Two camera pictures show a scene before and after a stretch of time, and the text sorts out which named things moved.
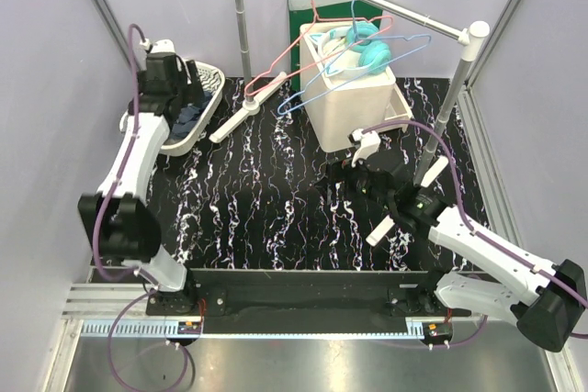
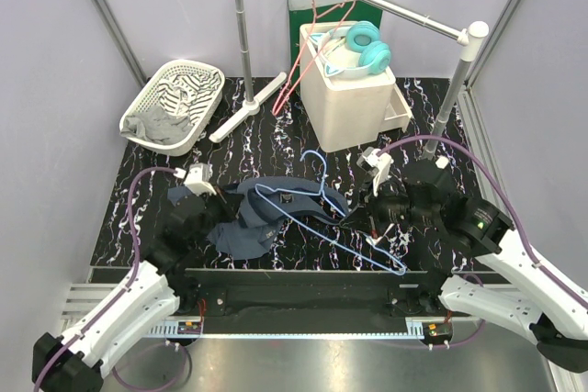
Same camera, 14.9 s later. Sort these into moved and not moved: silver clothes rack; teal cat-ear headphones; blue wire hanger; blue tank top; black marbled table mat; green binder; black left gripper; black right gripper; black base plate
Moved: blue tank top; black left gripper; black right gripper; blue wire hanger
Not moved: black marbled table mat; green binder; silver clothes rack; teal cat-ear headphones; black base plate
